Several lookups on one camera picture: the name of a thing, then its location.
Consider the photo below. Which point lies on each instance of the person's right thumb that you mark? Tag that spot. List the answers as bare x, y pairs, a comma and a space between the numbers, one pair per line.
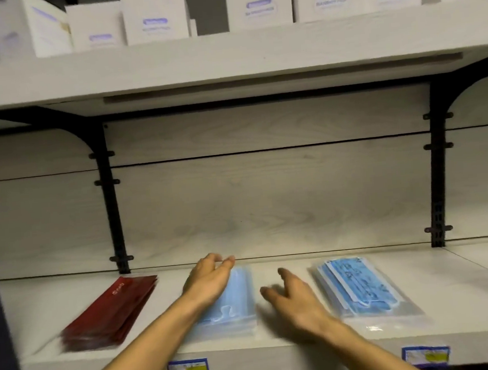
273, 295

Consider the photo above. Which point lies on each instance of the light wood shelf board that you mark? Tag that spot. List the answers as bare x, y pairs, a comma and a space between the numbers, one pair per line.
447, 301
234, 57

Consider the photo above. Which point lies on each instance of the stack of dark red packets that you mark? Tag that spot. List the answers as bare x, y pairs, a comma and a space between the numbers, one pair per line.
111, 313

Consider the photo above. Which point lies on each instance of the row of white boxes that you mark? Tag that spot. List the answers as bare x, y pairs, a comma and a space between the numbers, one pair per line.
254, 0

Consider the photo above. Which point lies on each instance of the black metal shelf bracket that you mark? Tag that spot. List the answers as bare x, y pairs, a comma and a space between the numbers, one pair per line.
110, 201
436, 167

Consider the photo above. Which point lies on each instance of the person's left hand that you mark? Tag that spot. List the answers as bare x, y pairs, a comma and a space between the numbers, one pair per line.
207, 280

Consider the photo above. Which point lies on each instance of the plain blue face mask pack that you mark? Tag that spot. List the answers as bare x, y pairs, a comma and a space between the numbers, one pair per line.
236, 303

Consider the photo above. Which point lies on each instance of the grey under-shelf light strip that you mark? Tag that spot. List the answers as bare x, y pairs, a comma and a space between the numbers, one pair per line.
282, 77

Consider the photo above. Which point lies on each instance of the person's right forearm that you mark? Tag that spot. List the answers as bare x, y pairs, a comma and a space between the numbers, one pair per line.
369, 352

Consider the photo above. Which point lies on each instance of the person's left fingers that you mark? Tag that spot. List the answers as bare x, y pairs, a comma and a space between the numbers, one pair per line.
218, 262

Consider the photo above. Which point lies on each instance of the printed blue face mask pack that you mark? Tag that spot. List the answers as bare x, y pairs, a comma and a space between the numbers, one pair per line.
362, 289

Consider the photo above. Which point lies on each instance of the person's right hand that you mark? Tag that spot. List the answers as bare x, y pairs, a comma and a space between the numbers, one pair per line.
300, 309

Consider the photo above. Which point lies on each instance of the person's left forearm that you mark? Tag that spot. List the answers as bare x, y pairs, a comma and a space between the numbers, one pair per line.
143, 351

